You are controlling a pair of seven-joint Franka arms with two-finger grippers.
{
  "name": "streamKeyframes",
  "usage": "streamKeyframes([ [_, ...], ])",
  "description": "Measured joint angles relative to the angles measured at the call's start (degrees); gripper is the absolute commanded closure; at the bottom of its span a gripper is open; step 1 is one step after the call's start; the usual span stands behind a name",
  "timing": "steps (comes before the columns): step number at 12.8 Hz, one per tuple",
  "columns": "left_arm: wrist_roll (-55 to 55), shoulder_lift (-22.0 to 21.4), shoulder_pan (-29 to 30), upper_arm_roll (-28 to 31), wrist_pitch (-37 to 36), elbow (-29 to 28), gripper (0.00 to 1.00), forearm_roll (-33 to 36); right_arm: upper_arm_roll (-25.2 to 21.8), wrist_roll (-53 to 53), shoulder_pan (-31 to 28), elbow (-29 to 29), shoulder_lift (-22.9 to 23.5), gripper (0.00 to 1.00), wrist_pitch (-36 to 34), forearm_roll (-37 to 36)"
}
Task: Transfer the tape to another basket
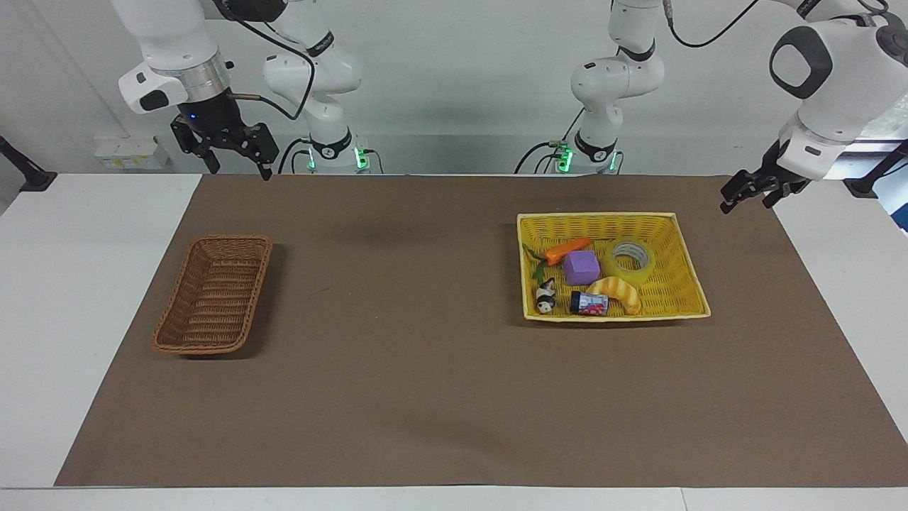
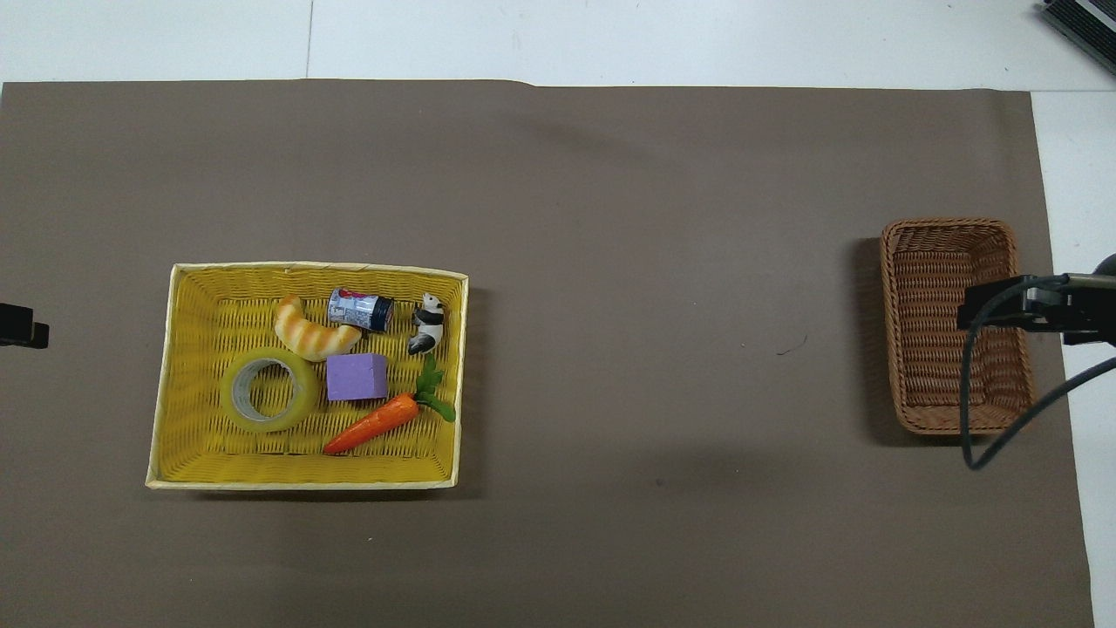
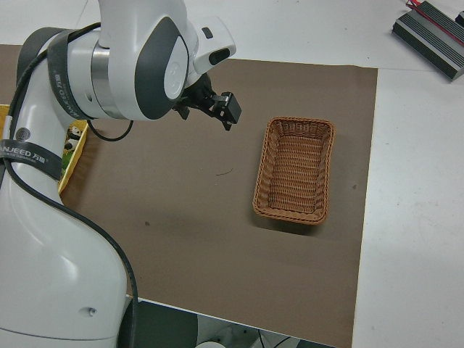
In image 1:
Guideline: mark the purple cube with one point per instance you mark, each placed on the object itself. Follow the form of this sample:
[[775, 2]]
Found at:
[[582, 267]]

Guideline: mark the orange toy carrot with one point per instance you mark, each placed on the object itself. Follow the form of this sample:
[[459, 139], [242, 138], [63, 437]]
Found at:
[[567, 250]]

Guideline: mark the clear tape roll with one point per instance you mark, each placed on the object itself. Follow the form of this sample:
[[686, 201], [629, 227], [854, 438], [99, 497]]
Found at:
[[618, 268]]

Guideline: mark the black stand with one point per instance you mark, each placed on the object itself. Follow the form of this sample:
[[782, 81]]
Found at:
[[869, 183], [32, 177]]

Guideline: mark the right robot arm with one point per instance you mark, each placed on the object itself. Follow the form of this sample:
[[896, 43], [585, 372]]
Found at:
[[170, 35]]

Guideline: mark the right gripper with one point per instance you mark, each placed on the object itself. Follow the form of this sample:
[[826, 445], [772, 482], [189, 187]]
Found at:
[[211, 117]]

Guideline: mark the yellow toy croissant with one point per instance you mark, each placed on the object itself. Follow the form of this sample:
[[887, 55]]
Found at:
[[624, 292]]

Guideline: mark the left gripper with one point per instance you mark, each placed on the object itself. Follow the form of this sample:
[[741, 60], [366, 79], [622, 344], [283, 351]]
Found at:
[[772, 160]]

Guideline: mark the small dark printed can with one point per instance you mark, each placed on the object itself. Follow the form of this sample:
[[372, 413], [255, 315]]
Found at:
[[589, 304]]

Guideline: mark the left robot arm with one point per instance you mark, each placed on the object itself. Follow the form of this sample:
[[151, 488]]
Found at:
[[837, 71]]

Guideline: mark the brown wicker basket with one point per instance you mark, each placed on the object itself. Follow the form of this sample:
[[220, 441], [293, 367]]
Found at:
[[213, 298]]

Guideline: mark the panda figurine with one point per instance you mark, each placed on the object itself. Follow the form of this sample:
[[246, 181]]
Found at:
[[545, 297]]

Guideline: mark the yellow plastic basket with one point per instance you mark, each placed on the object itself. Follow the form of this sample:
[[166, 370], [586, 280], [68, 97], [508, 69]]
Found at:
[[674, 284]]

